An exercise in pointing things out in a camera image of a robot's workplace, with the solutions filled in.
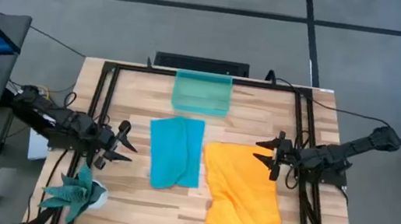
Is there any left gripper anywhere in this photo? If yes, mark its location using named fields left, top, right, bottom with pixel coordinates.
left=89, top=116, right=142, bottom=175

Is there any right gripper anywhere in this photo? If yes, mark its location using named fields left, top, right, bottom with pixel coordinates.
left=248, top=126, right=303, bottom=185

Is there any orange microfiber towel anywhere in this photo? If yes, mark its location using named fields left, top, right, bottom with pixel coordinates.
left=192, top=138, right=294, bottom=224

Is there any teal microfiber towel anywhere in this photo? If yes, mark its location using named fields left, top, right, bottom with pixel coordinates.
left=140, top=111, right=209, bottom=196

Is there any teal translucent plastic basket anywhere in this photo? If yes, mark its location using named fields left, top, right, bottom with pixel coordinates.
left=169, top=68, right=235, bottom=119

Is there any artificial succulent in white pot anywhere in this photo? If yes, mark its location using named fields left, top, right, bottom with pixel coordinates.
left=36, top=159, right=113, bottom=224

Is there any white box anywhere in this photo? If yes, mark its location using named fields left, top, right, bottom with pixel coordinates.
left=26, top=128, right=52, bottom=163

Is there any black vented box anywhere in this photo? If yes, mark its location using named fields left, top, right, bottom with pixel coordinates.
left=153, top=50, right=252, bottom=79

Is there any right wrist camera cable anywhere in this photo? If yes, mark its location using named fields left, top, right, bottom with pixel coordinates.
left=283, top=165, right=302, bottom=191

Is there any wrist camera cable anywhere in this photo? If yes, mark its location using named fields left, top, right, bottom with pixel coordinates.
left=62, top=90, right=78, bottom=110
left=283, top=165, right=302, bottom=191

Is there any black hanging cable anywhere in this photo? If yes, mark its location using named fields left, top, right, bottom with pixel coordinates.
left=38, top=145, right=70, bottom=211

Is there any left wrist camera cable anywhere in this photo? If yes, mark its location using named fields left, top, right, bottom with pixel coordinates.
left=62, top=90, right=78, bottom=110

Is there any black aluminium table frame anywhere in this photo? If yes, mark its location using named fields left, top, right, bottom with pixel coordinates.
left=25, top=50, right=382, bottom=224

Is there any thin black power cable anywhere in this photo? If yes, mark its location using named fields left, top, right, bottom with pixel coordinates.
left=269, top=76, right=399, bottom=129

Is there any yellow wire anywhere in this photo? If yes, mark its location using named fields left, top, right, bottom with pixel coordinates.
left=35, top=85, right=51, bottom=102

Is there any thin black floor cable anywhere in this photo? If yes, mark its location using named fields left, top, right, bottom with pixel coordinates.
left=0, top=11, right=91, bottom=58

